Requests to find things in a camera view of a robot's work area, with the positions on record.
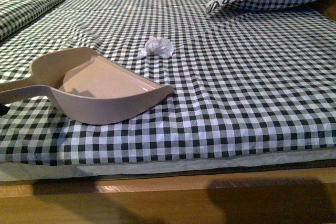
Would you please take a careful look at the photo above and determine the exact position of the beige plastic dustpan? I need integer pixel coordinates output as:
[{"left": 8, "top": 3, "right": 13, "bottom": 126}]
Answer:
[{"left": 1, "top": 47, "right": 174, "bottom": 125}]

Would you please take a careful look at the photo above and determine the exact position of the crumpled white paper trash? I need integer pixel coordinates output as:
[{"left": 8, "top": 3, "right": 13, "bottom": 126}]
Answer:
[{"left": 136, "top": 37, "right": 174, "bottom": 59}]

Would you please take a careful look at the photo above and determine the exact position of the black white checkered mattress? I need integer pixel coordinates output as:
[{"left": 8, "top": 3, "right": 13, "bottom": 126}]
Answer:
[{"left": 0, "top": 0, "right": 336, "bottom": 167}]

